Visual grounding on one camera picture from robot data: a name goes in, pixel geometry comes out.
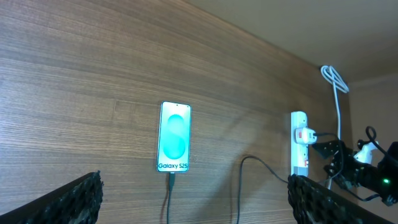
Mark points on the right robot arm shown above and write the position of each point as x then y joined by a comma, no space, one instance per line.
385,186

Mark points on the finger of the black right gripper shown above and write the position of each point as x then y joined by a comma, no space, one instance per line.
327,149

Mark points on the white charger adapter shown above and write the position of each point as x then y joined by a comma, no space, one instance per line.
305,136

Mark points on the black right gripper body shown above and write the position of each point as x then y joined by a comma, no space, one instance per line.
349,172

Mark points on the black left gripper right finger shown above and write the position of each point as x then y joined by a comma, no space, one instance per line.
313,203

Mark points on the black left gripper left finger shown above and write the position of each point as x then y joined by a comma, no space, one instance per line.
76,202

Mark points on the white power strip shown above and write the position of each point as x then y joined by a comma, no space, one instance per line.
298,152

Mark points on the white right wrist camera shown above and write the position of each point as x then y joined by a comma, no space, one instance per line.
365,155

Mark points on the Galaxy smartphone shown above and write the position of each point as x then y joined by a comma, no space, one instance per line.
173,152

